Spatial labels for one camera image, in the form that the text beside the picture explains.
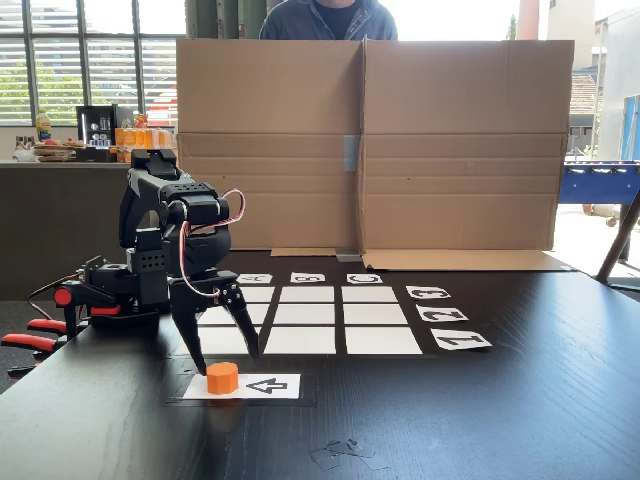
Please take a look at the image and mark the orange round token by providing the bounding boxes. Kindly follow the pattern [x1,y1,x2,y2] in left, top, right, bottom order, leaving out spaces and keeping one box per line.
[206,361,240,396]

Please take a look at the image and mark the white nine-square grid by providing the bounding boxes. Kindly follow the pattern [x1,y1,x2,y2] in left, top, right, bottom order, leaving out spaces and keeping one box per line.
[167,284,436,359]

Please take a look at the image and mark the white arrow paper sheet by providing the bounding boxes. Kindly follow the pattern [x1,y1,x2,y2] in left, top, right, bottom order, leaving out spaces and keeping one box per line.
[182,373,302,400]

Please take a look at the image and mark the orange carton pack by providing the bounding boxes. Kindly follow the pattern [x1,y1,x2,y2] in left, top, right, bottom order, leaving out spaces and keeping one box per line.
[114,127,175,164]

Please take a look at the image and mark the black mini fridge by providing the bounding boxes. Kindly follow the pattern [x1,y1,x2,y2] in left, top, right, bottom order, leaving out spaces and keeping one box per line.
[75,103,135,150]

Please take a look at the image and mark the cardboard panel with small flap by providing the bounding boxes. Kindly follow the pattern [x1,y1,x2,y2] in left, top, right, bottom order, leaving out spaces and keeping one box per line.
[175,38,366,258]

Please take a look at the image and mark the clear tape scraps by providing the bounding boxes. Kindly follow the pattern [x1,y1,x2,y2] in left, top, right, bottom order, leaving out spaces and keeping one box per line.
[307,437,392,472]

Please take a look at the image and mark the dark counter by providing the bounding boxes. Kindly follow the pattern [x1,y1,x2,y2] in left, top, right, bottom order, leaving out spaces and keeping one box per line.
[0,159,177,301]

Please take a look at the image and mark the grey tape on cardboard seam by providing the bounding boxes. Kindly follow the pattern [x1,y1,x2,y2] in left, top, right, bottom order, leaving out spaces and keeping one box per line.
[342,134,360,172]

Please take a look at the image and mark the food tray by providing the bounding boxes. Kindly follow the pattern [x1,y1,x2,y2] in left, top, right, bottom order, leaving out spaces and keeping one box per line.
[32,138,77,163]

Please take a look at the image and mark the paper sheet number 3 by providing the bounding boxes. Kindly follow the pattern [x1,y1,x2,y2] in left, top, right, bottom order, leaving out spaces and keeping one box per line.
[405,285,452,301]

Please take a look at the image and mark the paper sheet number 2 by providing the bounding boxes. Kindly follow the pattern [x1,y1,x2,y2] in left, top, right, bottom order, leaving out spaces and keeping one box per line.
[415,305,470,323]

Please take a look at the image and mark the yellow bottle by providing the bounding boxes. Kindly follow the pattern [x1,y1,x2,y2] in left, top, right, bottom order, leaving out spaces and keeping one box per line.
[35,108,53,143]

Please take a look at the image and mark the paper sheet number 1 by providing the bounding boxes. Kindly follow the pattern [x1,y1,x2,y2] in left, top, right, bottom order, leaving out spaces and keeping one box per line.
[429,328,493,351]

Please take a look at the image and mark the person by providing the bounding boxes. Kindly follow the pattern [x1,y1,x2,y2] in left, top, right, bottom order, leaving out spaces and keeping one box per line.
[258,0,400,41]

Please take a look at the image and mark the cardboard panel with large flap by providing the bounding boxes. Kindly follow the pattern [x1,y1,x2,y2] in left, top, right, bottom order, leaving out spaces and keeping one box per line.
[357,38,577,273]

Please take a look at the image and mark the blue foosball table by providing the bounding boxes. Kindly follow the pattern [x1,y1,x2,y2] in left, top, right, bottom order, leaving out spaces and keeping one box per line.
[562,158,640,229]

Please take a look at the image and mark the slanted metal leg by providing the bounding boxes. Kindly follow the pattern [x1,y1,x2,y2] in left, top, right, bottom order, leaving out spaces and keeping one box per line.
[594,189,640,294]

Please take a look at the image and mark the red white servo cable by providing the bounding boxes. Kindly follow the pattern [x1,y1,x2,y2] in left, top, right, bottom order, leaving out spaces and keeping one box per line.
[177,188,247,299]

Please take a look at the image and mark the black power cable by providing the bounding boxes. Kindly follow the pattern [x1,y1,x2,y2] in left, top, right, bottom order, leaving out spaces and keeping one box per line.
[27,273,84,321]

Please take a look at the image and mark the red-handled spring clamp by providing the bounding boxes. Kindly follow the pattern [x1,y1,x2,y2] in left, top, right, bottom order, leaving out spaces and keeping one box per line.
[0,318,69,376]

